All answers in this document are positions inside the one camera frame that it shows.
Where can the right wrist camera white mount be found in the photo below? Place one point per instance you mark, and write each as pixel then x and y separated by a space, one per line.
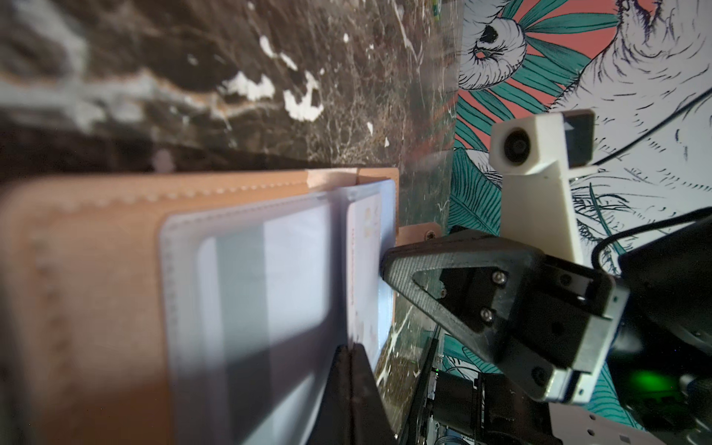
pixel 538 157

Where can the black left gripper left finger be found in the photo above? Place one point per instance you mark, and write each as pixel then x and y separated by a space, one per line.
pixel 333 424

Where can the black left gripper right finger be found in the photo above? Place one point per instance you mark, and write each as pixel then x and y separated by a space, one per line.
pixel 370 424

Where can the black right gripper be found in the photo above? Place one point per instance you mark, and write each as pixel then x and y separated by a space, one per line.
pixel 547 324

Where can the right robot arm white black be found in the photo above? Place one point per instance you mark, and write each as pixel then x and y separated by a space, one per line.
pixel 660 361

